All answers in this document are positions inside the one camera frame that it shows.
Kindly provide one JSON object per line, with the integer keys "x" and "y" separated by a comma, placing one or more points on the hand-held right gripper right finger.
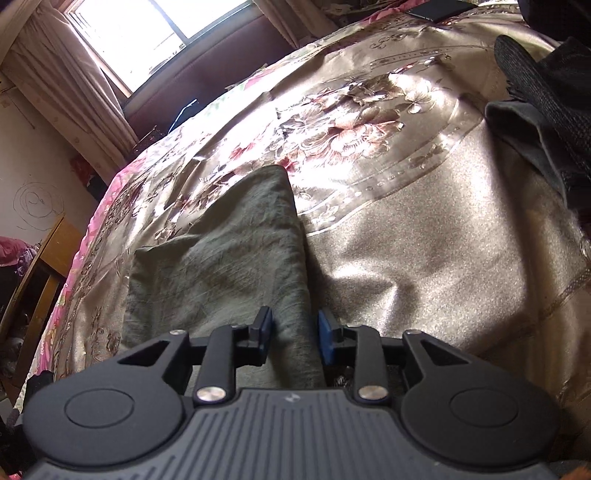
{"x": 326, "y": 339}

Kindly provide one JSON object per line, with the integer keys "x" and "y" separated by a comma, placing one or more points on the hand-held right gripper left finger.
{"x": 264, "y": 333}

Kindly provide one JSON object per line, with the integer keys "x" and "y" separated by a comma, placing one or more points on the grey-green pants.
{"x": 221, "y": 272}

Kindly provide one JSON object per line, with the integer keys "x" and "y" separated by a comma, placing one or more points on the floral satin bedspread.
{"x": 415, "y": 254}

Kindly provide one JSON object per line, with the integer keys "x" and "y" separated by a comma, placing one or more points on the wooden cabinet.
{"x": 41, "y": 277}

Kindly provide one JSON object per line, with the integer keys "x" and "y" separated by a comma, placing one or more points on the blue flat item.
{"x": 182, "y": 115}

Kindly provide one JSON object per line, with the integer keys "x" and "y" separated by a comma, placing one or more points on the maroon padded window seat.
{"x": 207, "y": 78}

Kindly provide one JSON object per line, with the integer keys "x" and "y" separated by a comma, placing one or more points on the pink cloth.
{"x": 13, "y": 251}

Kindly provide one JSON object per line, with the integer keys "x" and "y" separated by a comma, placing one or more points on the grey cloth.
{"x": 521, "y": 134}

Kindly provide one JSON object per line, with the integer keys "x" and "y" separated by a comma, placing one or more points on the beige curtain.
{"x": 69, "y": 87}
{"x": 277, "y": 21}

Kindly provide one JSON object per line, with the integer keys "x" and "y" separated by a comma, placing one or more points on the window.
{"x": 152, "y": 32}

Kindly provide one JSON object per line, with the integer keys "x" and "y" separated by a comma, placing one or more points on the dark cloth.
{"x": 549, "y": 97}

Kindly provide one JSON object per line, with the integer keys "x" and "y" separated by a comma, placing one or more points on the black flat case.
{"x": 441, "y": 9}

